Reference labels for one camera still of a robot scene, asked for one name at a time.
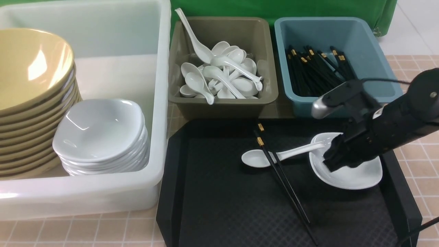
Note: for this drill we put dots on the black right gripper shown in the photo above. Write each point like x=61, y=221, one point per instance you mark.
x=354, y=146

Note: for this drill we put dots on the white square dish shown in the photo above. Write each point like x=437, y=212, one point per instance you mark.
x=366, y=175

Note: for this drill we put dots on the black chopstick gold band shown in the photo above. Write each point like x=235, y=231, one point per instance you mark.
x=286, y=192
x=291, y=192

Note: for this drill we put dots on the white soup spoon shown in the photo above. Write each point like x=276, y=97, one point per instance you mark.
x=258, y=159

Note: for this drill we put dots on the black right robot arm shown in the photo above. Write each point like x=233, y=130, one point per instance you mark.
x=373, y=129

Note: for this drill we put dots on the pile of black chopsticks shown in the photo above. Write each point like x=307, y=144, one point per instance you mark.
x=314, y=73

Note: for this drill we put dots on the blue plastic chopstick bin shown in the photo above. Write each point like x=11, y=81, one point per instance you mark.
x=351, y=35

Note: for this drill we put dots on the green backdrop cloth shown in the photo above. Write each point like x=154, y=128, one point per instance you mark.
x=274, y=8

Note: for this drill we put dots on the pile of white spoons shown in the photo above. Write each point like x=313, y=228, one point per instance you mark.
x=239, y=81

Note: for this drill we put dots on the olive plastic spoon bin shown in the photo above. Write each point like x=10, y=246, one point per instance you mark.
x=251, y=34

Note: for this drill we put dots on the black plastic serving tray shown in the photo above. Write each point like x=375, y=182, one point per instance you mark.
x=209, y=198

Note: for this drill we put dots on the upright white spoon in bin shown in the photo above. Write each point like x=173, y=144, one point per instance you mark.
x=203, y=52

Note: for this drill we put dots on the large white plastic tub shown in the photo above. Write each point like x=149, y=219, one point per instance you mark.
x=121, y=50

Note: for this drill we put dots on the stack of white dishes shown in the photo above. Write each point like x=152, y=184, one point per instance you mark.
x=102, y=136

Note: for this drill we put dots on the stack of yellow bowls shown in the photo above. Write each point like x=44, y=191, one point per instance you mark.
x=37, y=87

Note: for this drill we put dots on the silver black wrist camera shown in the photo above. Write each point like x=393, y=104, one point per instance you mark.
x=352, y=96

